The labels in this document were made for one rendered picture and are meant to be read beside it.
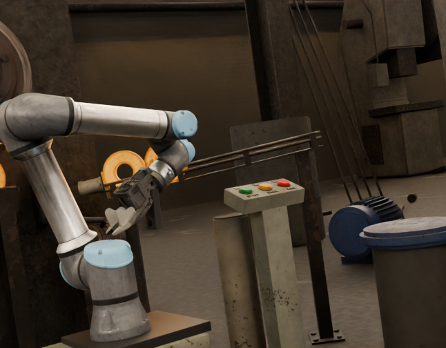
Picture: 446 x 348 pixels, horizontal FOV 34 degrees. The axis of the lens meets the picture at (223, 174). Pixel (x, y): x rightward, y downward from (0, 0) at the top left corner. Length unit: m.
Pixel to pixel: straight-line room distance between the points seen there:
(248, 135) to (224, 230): 2.66
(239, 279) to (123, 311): 0.66
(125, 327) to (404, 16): 8.74
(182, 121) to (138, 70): 7.94
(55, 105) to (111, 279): 0.44
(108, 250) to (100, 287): 0.09
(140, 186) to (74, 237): 0.23
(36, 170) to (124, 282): 0.36
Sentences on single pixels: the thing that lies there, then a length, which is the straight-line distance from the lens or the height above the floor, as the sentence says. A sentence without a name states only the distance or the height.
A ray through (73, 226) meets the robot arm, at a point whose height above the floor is 0.60.
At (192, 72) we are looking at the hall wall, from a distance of 10.25.
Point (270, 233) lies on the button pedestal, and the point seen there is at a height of 0.46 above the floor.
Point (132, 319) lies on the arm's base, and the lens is 1.81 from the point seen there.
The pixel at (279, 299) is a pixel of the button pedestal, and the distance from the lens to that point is 2.29.
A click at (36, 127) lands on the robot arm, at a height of 0.86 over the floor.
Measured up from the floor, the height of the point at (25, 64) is 1.14.
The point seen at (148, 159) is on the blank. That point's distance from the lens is 2.63.
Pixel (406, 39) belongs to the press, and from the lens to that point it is 10.17.
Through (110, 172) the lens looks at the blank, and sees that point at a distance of 2.66.
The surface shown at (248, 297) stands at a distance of 2.39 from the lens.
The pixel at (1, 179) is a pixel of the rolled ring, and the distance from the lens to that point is 2.67.
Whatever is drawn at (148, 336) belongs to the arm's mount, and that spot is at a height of 0.32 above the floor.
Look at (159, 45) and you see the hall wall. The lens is 10.07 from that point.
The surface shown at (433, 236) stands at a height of 0.41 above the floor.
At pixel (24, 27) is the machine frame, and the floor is 1.30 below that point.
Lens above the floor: 0.75
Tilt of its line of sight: 2 degrees down
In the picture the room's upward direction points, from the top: 8 degrees counter-clockwise
